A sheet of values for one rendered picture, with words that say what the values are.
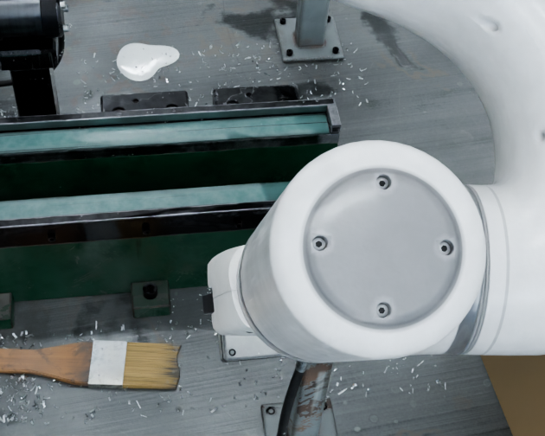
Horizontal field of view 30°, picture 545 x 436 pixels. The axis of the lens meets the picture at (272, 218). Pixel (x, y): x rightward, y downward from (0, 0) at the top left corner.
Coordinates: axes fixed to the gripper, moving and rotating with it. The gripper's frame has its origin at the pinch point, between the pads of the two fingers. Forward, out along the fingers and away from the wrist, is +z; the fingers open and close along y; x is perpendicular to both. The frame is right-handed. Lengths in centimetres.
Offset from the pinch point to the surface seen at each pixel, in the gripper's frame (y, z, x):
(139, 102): 8, 45, -27
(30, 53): 18.5, 32.7, -29.2
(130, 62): 9, 56, -35
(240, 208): -0.9, 28.2, -11.0
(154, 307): 8.0, 36.1, -2.6
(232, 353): 2.9, 6.4, 3.0
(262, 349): 0.6, 6.4, 3.0
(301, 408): -4.2, 22.6, 8.3
